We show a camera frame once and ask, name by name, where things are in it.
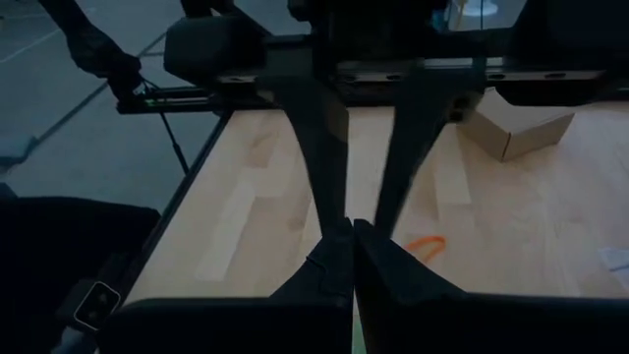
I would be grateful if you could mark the orange rubber bands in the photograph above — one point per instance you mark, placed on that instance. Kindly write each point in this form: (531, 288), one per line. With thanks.
(427, 241)

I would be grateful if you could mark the white-rimmed black square tag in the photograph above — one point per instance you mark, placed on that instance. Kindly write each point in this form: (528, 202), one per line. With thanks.
(97, 306)

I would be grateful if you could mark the small cardboard box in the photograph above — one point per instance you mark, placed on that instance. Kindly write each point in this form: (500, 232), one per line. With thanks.
(516, 128)

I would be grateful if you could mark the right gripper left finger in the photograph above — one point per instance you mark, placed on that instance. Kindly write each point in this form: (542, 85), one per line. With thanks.
(295, 324)

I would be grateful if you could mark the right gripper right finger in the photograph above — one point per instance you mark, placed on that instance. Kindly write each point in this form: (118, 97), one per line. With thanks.
(442, 324)

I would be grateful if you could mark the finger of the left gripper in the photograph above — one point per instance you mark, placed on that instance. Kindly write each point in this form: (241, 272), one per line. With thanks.
(417, 123)
(319, 137)

